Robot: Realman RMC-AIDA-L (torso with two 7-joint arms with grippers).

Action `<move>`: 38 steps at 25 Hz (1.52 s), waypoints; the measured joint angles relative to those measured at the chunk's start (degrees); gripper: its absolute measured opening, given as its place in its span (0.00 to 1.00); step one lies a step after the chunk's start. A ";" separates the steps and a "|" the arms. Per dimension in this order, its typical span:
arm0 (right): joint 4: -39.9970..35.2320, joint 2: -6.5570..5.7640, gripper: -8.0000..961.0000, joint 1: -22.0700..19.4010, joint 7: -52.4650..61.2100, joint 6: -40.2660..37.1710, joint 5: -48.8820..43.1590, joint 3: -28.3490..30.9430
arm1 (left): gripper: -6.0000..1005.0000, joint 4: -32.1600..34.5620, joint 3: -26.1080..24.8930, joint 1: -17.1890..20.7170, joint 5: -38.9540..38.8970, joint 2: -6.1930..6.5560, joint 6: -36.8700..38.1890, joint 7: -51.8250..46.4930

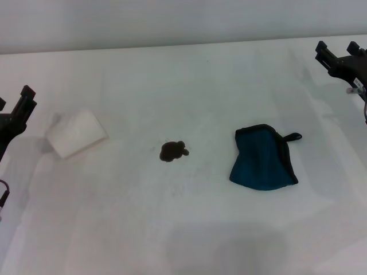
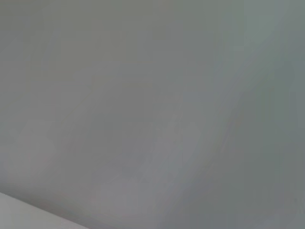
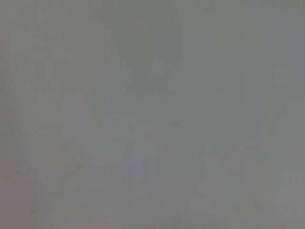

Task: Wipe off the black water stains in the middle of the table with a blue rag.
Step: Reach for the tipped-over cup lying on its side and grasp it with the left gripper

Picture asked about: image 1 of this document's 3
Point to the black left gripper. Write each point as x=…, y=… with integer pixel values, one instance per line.
x=8, y=129

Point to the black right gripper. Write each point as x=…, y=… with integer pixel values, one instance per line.
x=349, y=68

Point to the white paper cup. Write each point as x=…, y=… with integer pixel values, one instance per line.
x=77, y=131

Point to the blue rag with black edge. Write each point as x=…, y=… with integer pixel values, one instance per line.
x=258, y=160

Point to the black water stain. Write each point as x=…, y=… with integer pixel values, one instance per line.
x=170, y=151

